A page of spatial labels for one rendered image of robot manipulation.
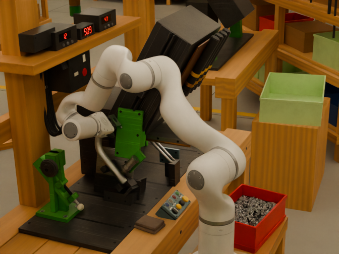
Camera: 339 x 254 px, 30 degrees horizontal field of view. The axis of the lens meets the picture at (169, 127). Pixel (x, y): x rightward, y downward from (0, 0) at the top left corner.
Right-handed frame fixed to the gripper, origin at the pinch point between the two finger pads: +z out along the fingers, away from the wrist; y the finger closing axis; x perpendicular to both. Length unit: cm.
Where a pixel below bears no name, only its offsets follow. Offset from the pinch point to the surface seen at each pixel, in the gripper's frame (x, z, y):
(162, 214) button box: 1.5, -5.2, -43.9
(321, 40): -58, 289, 13
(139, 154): -1.6, 2.5, -17.5
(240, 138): -17, 82, -30
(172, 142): -11.9, 15.0, -20.3
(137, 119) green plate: -10.2, 2.7, -5.5
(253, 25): -6, 380, 78
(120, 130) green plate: -0.7, 2.7, -4.6
